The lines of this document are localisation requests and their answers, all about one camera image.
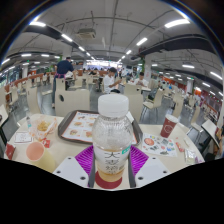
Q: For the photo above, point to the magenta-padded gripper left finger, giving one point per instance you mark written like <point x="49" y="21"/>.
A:
<point x="70" y="170"/>

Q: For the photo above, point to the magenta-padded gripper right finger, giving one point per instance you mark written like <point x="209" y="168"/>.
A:
<point x="151" y="170"/>

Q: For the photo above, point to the clear white-capped tea bottle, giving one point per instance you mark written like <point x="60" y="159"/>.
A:
<point x="112" y="140"/>

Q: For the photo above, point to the colourful printed leaflet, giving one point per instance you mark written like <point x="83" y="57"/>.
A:
<point x="160" y="145"/>

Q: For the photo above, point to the yellow cup with pink inside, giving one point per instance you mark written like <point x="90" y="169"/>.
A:
<point x="43" y="160"/>

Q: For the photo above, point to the small red sauce packet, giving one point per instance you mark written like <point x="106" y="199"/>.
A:
<point x="179" y="146"/>

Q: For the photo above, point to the small red wrapper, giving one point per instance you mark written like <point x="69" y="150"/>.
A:
<point x="46" y="143"/>

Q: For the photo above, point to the clear plastic sachets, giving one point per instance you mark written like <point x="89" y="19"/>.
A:
<point x="190" y="156"/>

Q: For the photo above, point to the dark serving tray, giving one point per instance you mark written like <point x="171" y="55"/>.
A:
<point x="61" y="128"/>

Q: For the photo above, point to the printed paper tray liner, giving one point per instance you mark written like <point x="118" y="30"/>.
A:
<point x="78" y="126"/>

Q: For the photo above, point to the red paper cup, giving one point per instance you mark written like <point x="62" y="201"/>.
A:
<point x="168" y="127"/>

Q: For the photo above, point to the clear food wrapper bag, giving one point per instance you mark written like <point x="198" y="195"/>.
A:
<point x="42" y="127"/>

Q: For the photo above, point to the white crumpled napkin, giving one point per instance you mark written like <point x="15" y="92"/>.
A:
<point x="130" y="117"/>

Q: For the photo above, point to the white paper card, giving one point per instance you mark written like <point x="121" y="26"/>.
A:
<point x="23" y="137"/>

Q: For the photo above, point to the dark red packet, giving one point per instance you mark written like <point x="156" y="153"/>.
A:
<point x="10" y="151"/>

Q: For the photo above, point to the group of beige chairs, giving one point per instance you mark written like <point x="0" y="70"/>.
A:
<point x="71" y="100"/>

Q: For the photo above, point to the neighbouring white dining table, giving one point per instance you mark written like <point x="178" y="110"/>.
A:
<point x="210" y="128"/>

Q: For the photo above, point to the person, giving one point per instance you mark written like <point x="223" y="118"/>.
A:
<point x="220" y="143"/>
<point x="63" y="68"/>
<point x="108" y="83"/>
<point x="141" y="81"/>

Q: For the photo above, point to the ceiling air conditioner unit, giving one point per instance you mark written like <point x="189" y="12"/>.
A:
<point x="86" y="34"/>

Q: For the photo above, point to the group of ceiling lights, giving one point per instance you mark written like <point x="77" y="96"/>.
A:
<point x="176" y="23"/>

